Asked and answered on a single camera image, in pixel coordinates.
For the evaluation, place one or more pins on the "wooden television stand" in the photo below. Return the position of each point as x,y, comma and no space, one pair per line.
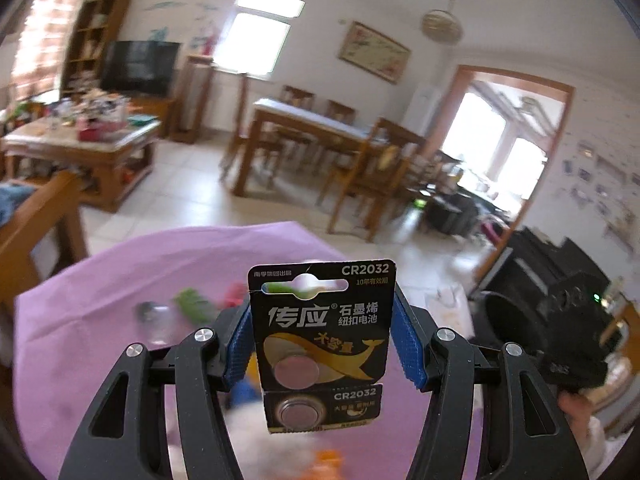
150,110

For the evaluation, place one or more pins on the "white paper bag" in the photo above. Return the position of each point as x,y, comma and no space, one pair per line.
450,310

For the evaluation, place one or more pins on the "black trash bin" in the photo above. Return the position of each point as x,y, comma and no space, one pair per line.
510,325

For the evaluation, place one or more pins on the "person's right forearm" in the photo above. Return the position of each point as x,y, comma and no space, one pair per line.
605,445

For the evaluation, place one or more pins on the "white crumpled tissue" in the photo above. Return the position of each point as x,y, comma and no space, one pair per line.
250,430

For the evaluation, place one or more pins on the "coffee table clutter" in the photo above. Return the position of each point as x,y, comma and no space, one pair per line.
95,115

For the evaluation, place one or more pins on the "wooden coffee table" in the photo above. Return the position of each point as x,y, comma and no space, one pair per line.
115,155

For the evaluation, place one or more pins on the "tall wooden cabinet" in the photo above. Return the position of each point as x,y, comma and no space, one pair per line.
192,100

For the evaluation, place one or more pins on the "wooden sofa armrest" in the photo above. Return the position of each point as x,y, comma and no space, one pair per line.
45,220

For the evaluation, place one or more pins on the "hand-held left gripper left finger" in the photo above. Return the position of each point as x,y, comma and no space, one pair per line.
240,345

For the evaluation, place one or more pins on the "black button battery card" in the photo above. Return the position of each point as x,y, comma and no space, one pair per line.
320,320

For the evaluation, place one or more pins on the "bright wall window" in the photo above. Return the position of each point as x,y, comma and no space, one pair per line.
260,30

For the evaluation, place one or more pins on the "wooden bookshelf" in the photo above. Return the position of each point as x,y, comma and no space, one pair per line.
95,35

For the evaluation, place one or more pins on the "red wrapper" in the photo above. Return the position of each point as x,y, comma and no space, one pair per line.
235,296

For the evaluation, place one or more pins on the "round ceiling lamp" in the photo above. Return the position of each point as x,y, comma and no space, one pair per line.
441,22

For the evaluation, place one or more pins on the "blue crumpled wrapper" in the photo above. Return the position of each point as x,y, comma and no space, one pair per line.
245,392

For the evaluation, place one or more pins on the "wooden door frame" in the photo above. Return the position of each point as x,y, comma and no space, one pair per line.
452,105

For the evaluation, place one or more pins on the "window with pink blinds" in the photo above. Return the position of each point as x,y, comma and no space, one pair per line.
45,35

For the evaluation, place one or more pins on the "wooden dining chair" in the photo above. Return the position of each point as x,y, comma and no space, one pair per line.
247,145
341,110
370,180
296,97

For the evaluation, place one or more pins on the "green packet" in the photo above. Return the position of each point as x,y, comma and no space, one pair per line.
196,305

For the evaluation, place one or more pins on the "black television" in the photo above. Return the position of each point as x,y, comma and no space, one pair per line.
140,67

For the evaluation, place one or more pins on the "wall photo collection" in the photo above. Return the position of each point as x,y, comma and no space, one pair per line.
600,185

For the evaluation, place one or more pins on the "purple table cloth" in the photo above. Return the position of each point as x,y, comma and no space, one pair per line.
100,360

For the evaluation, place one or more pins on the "wooden dining table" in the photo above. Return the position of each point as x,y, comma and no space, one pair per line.
310,117

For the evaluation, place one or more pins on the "person's right hand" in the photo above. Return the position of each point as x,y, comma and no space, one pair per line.
577,412

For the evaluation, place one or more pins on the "blue cloth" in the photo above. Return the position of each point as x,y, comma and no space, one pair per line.
15,202

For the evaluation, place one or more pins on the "black furniture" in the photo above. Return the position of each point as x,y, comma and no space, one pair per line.
540,260

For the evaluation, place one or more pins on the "framed wall picture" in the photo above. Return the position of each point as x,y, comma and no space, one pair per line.
374,52

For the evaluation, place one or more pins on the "orange wrapper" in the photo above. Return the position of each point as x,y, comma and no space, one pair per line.
325,462

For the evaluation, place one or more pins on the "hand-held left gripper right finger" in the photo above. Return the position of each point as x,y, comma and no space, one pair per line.
407,345

